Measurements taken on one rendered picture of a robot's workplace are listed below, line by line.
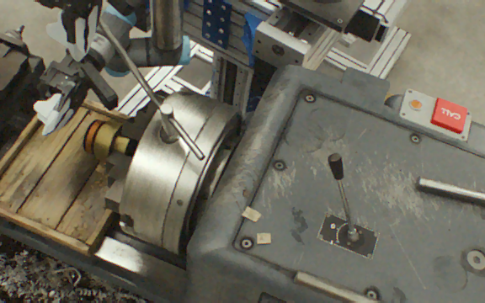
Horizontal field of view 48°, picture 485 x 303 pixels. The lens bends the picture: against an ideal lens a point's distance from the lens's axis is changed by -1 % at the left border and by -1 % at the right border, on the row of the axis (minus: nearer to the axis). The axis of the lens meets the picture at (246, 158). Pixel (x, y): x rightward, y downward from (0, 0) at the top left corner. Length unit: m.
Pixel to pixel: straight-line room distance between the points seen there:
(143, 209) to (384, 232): 0.42
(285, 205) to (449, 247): 0.28
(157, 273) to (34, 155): 0.42
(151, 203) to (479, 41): 2.57
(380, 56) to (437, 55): 0.53
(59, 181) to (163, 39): 0.41
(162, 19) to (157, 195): 0.45
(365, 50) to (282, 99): 1.66
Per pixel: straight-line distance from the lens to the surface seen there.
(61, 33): 0.89
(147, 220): 1.00
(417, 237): 0.93
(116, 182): 1.07
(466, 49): 3.21
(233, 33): 1.57
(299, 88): 1.03
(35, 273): 1.60
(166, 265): 1.25
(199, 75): 2.39
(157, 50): 1.35
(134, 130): 1.10
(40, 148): 1.41
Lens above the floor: 2.04
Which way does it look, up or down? 58 degrees down
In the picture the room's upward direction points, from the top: 11 degrees clockwise
